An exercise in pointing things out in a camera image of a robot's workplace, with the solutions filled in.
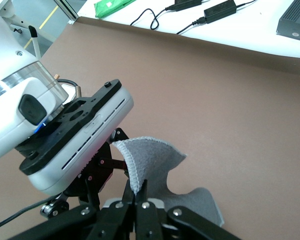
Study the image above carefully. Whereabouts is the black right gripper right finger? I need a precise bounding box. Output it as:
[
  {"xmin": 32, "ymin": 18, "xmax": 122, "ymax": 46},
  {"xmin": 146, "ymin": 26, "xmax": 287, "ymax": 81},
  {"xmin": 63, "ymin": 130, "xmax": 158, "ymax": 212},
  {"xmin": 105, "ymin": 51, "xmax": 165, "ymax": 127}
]
[{"xmin": 135, "ymin": 178, "xmax": 244, "ymax": 240}]

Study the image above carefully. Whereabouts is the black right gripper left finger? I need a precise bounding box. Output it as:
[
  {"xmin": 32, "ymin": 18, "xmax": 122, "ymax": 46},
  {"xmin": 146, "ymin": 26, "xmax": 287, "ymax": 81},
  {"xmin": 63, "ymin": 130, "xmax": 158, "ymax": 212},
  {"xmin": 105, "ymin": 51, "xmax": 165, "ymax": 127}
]
[{"xmin": 4, "ymin": 179, "xmax": 136, "ymax": 240}]

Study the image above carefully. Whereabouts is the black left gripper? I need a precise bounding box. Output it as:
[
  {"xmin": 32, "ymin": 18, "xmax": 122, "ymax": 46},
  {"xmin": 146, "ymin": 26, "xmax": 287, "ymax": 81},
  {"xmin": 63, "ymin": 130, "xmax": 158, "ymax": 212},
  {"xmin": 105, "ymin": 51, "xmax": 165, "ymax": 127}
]
[{"xmin": 40, "ymin": 127, "xmax": 130, "ymax": 219}]

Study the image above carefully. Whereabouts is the grey towel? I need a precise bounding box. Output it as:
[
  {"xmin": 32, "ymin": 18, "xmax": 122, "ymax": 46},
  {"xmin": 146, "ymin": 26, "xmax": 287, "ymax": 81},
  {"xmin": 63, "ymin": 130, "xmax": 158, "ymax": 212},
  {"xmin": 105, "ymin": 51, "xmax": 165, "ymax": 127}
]
[{"xmin": 111, "ymin": 136, "xmax": 225, "ymax": 227}]

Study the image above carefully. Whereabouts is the brown table mat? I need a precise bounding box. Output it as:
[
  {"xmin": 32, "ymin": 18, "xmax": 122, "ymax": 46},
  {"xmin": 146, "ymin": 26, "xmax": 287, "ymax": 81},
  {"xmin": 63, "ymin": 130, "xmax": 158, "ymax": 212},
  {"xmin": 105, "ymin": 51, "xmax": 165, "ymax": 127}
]
[{"xmin": 0, "ymin": 16, "xmax": 300, "ymax": 240}]

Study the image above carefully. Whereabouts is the white pole with black cap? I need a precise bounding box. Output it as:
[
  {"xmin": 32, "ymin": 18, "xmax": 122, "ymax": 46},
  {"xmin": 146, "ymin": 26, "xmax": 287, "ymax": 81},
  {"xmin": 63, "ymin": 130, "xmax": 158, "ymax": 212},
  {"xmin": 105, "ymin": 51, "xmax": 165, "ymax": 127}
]
[{"xmin": 28, "ymin": 24, "xmax": 43, "ymax": 61}]

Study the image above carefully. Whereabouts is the green package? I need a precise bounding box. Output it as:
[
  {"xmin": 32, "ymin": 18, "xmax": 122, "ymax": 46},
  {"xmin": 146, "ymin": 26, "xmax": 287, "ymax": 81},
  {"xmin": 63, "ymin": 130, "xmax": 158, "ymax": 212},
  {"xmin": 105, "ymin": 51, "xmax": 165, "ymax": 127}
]
[{"xmin": 93, "ymin": 0, "xmax": 137, "ymax": 19}]

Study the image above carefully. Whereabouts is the white stand leg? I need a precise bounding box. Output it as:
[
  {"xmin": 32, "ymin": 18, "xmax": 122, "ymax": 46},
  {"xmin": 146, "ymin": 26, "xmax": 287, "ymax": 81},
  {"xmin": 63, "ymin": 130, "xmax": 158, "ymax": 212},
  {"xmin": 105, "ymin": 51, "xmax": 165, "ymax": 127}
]
[{"xmin": 0, "ymin": 0, "xmax": 25, "ymax": 35}]

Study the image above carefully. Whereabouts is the black power adapter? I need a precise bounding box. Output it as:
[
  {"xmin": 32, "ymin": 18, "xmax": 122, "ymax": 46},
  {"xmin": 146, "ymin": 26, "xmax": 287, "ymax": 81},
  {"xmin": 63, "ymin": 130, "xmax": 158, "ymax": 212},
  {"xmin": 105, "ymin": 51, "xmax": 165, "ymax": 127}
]
[
  {"xmin": 174, "ymin": 0, "xmax": 203, "ymax": 12},
  {"xmin": 203, "ymin": 0, "xmax": 238, "ymax": 25}
]

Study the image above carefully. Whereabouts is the black ribbed metal box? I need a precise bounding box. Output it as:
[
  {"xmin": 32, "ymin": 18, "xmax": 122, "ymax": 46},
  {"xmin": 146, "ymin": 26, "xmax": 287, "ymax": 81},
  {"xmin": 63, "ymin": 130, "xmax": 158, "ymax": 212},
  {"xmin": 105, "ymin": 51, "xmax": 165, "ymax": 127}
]
[{"xmin": 275, "ymin": 0, "xmax": 300, "ymax": 45}]

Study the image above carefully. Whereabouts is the white metal frame post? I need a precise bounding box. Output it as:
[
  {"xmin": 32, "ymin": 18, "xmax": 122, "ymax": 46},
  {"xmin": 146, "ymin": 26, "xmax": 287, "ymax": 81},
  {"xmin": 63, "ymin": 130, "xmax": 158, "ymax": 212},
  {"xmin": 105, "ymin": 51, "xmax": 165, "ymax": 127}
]
[{"xmin": 55, "ymin": 0, "xmax": 80, "ymax": 25}]

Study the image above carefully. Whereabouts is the black power adapter cable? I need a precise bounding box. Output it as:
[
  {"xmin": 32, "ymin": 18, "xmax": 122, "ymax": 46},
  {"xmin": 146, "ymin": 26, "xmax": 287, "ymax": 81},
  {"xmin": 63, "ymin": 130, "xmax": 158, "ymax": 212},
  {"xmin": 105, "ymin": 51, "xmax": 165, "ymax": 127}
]
[
  {"xmin": 176, "ymin": 16, "xmax": 206, "ymax": 36},
  {"xmin": 129, "ymin": 4, "xmax": 177, "ymax": 31}
]

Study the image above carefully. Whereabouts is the black adapter output cable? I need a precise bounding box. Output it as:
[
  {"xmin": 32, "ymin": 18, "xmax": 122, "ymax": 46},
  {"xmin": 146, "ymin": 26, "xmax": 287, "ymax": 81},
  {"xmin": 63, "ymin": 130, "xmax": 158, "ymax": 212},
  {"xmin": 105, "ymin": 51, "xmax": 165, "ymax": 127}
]
[{"xmin": 234, "ymin": 0, "xmax": 257, "ymax": 8}]

